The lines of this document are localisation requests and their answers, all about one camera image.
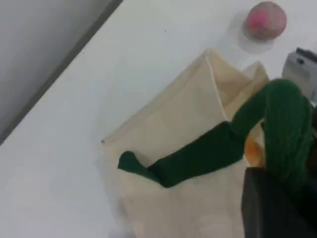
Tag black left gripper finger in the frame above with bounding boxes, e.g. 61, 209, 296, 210
241, 168, 317, 238

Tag white canvas bag green handles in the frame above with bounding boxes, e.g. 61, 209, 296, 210
101, 48, 315, 238

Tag long ridged golden bread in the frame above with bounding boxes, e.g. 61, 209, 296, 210
244, 136, 266, 167

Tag pale pink peach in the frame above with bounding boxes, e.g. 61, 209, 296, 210
245, 1, 287, 40

